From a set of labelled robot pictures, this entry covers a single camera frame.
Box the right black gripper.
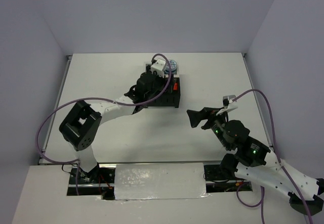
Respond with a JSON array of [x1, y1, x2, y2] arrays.
[[186, 106, 231, 150]]

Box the orange capped black highlighter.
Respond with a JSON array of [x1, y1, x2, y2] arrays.
[[173, 83, 178, 91]]

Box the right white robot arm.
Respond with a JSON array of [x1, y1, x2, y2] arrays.
[[187, 107, 323, 215]]

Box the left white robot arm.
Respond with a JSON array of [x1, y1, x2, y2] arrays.
[[59, 59, 168, 183]]

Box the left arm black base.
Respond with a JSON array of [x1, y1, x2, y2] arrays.
[[66, 167, 115, 201]]

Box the white two-slot organizer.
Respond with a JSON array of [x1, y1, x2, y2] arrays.
[[144, 59, 179, 78]]

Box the black two-slot organizer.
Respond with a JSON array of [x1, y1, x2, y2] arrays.
[[145, 76, 181, 108]]

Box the silver tape sheet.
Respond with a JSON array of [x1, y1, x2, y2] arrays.
[[114, 163, 208, 200]]

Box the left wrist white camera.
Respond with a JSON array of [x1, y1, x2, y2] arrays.
[[150, 59, 167, 78]]

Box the wrist white camera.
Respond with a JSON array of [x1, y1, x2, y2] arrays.
[[216, 95, 238, 116], [150, 59, 167, 78]]

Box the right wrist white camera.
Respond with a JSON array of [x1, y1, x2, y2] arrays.
[[216, 95, 238, 116]]

